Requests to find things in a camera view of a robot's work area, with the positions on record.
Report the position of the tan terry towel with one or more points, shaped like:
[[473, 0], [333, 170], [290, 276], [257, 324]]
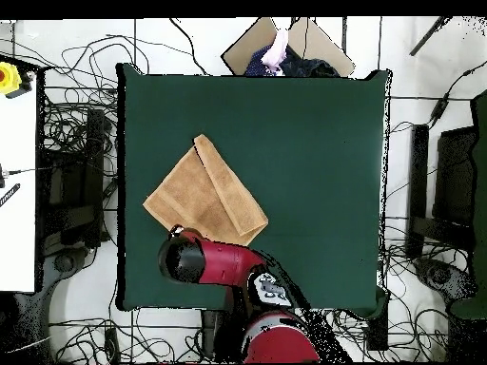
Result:
[[205, 194]]

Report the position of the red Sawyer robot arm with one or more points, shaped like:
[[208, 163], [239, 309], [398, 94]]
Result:
[[228, 262]]

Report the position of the dark blue laundry pile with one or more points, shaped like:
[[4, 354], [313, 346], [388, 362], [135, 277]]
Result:
[[312, 66]]

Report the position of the black flat box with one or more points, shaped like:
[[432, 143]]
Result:
[[454, 178]]

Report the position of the black equipment stand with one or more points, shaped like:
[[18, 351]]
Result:
[[72, 190]]

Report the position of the grey caster wheel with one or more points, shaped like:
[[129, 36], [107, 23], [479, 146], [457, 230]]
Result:
[[64, 262], [441, 275]]

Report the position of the dark green table cloth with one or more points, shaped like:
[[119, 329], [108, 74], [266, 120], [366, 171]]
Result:
[[323, 152]]

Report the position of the white desk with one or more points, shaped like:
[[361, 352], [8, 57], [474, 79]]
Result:
[[17, 190]]

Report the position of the brown cardboard box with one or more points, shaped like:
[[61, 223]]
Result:
[[247, 42]]

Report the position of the pale pink cloth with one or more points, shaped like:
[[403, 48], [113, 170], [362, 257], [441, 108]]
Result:
[[276, 49]]

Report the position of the black block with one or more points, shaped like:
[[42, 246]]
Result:
[[378, 334]]

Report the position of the yellow emergency stop button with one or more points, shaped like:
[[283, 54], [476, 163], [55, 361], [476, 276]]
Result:
[[8, 78]]

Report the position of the black upright bar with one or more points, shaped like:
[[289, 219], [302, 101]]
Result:
[[418, 171]]

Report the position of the black thin rod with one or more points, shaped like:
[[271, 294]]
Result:
[[428, 36]]

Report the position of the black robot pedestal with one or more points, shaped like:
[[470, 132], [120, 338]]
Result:
[[211, 330]]

